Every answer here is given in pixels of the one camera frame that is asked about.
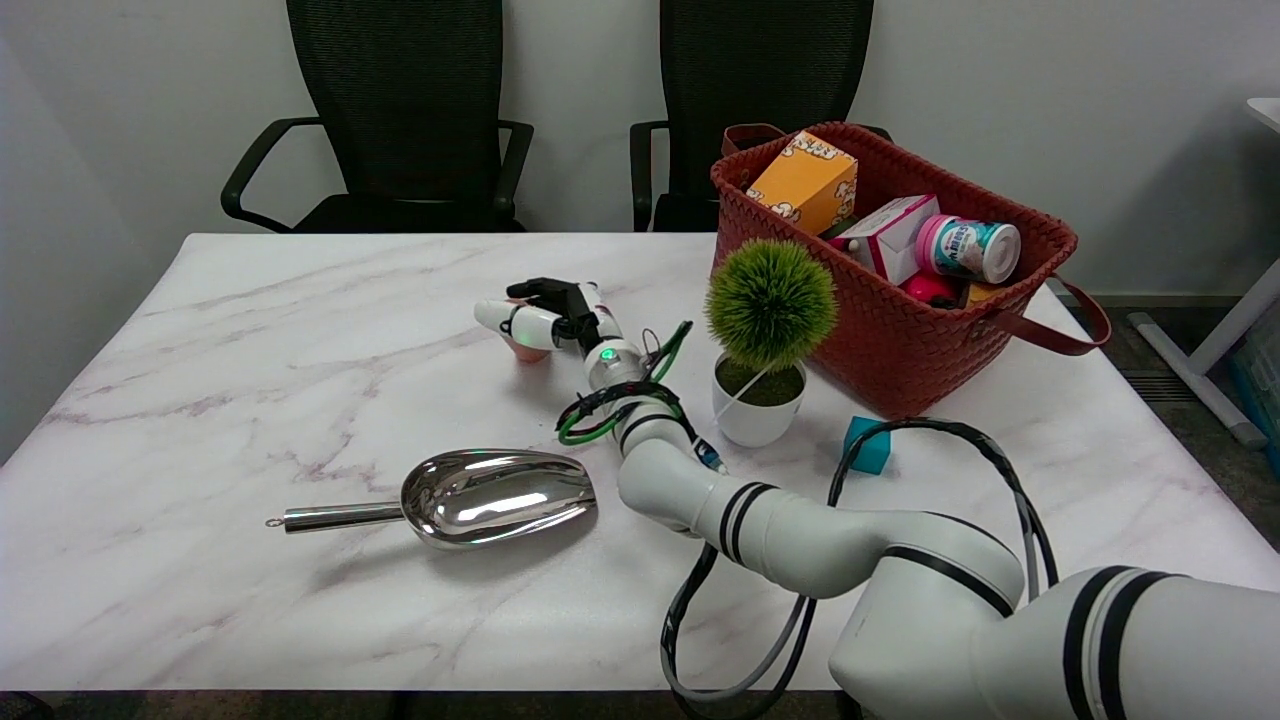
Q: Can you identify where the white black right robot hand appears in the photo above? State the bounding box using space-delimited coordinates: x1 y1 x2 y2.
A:
474 277 626 363

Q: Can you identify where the green ball plant white pot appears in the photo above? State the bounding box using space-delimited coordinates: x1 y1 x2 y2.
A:
704 238 838 449

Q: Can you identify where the shiny metal scoop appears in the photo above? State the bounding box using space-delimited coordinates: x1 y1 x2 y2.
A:
265 448 599 550

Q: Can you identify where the orange popcorn box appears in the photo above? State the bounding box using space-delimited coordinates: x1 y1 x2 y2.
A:
746 130 859 238

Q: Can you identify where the black mesh office chair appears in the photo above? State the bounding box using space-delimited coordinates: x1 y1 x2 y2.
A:
630 0 894 233
221 0 535 235

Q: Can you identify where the red woven basket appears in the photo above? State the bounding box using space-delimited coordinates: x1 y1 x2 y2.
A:
710 122 1113 426

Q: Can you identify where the white pink carton box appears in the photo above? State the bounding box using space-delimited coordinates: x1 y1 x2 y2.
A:
833 194 941 286

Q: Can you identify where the teal cube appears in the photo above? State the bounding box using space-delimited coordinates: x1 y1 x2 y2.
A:
843 416 892 475

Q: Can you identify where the red ball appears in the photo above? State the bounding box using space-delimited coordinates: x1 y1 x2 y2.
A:
903 272 959 307

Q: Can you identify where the pink teal canister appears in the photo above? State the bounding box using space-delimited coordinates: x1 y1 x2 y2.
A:
915 214 1022 284

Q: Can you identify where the blue storage bin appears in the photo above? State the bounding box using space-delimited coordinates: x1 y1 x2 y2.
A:
1232 330 1280 473

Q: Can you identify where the green black wrist cable bundle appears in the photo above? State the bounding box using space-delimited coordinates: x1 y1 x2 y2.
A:
556 320 696 447

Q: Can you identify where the thin white cord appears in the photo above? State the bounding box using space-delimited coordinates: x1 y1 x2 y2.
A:
712 362 776 421

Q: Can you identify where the thick black taped cable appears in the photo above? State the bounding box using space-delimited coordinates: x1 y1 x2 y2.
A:
660 418 1059 720

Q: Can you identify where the white desk frame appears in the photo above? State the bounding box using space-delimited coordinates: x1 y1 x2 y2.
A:
1130 97 1280 449

